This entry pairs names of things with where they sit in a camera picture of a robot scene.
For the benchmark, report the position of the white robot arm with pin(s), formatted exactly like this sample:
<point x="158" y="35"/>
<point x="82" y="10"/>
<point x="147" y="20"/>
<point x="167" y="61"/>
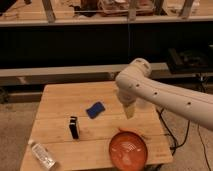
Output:
<point x="133" y="82"/>

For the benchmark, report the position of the blue sponge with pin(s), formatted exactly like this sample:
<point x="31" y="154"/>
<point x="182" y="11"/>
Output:
<point x="95" y="110"/>

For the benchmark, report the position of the black equipment box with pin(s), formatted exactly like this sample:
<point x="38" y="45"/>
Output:
<point x="188" y="61"/>

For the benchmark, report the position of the long wooden shelf bench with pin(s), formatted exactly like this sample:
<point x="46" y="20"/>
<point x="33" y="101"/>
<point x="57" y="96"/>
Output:
<point x="21" y="72"/>

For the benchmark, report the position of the clear plastic water bottle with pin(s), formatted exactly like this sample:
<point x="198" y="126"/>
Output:
<point x="42" y="155"/>

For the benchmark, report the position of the wooden table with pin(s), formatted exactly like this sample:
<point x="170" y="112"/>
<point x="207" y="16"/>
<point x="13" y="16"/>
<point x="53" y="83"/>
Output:
<point x="90" y="151"/>

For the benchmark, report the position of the orange plate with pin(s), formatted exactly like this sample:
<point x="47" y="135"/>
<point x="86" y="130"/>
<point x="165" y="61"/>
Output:
<point x="128" y="151"/>

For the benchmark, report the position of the yellowish gripper tool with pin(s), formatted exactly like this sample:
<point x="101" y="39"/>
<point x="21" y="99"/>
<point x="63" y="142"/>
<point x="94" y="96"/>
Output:
<point x="129" y="111"/>

